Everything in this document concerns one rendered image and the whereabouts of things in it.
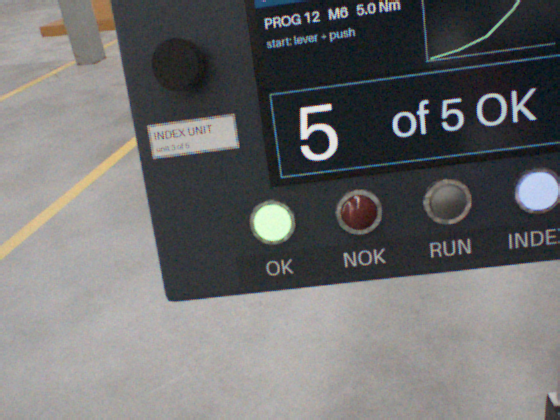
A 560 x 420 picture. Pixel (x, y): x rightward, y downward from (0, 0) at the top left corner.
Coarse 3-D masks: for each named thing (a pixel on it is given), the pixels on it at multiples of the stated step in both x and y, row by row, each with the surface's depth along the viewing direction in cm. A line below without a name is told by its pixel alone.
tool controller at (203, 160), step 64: (128, 0) 32; (192, 0) 32; (256, 0) 32; (320, 0) 31; (384, 0) 31; (448, 0) 31; (512, 0) 31; (128, 64) 33; (192, 64) 31; (256, 64) 32; (320, 64) 32; (384, 64) 32; (448, 64) 32; (512, 64) 32; (192, 128) 33; (256, 128) 33; (384, 128) 33; (448, 128) 33; (512, 128) 32; (192, 192) 34; (256, 192) 34; (320, 192) 34; (384, 192) 34; (192, 256) 35; (256, 256) 35; (320, 256) 35; (384, 256) 35; (448, 256) 34; (512, 256) 34
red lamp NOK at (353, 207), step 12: (348, 192) 34; (360, 192) 33; (372, 192) 34; (336, 204) 34; (348, 204) 33; (360, 204) 33; (372, 204) 33; (336, 216) 34; (348, 216) 33; (360, 216) 33; (372, 216) 33; (348, 228) 34; (360, 228) 34; (372, 228) 34
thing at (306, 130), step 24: (288, 96) 33; (312, 96) 33; (336, 96) 33; (288, 120) 33; (312, 120) 33; (336, 120) 33; (360, 120) 33; (288, 144) 33; (312, 144) 33; (336, 144) 33; (360, 144) 33; (288, 168) 34; (312, 168) 33; (336, 168) 33; (360, 168) 33
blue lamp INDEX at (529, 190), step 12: (540, 168) 33; (516, 180) 33; (528, 180) 33; (540, 180) 32; (552, 180) 32; (516, 192) 33; (528, 192) 33; (540, 192) 32; (552, 192) 32; (528, 204) 33; (540, 204) 33; (552, 204) 33
